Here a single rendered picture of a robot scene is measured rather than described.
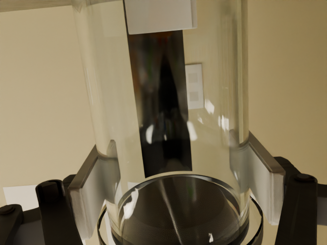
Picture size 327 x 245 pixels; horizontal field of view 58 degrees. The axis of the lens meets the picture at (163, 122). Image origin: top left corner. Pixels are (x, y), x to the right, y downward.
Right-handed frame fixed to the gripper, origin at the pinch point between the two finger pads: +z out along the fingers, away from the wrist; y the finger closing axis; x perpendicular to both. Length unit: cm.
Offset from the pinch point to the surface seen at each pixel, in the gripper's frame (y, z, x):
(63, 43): -25, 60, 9
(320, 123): 39, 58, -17
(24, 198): -45, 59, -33
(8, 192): -49, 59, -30
